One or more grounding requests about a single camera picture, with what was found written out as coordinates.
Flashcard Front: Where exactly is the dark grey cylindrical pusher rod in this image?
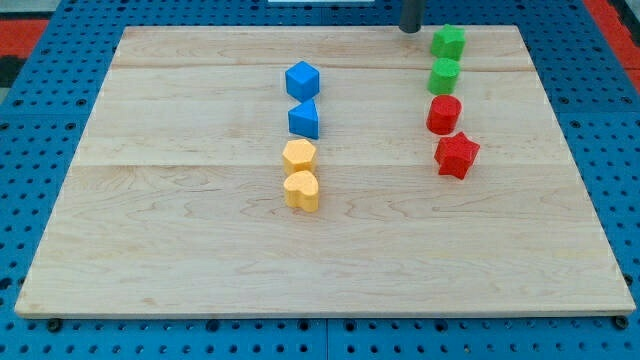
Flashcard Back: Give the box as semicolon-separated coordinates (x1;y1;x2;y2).
399;0;426;34

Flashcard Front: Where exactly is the yellow heart block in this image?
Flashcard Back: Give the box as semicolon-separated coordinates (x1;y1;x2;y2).
283;170;319;212

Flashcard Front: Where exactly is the blue cube block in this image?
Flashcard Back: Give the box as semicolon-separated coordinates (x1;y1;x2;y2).
285;61;320;102

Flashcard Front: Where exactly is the red star block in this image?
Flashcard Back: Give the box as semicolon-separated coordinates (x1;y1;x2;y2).
434;132;480;180

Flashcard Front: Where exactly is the green cylinder block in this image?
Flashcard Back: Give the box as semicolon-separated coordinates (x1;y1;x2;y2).
427;58;461;95

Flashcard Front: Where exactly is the red cylinder block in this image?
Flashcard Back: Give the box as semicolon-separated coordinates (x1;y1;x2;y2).
426;95;462;135

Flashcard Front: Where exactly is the yellow hexagon block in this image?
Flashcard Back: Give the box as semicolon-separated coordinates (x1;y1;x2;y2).
282;139;317;175

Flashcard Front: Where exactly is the light wooden board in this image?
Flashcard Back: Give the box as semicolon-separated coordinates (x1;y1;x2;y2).
15;26;635;319

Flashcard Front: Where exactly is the green star block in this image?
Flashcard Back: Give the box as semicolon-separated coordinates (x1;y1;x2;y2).
430;24;466;61

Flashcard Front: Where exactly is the blue triangle block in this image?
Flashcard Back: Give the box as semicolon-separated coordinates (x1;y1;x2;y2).
288;99;319;140

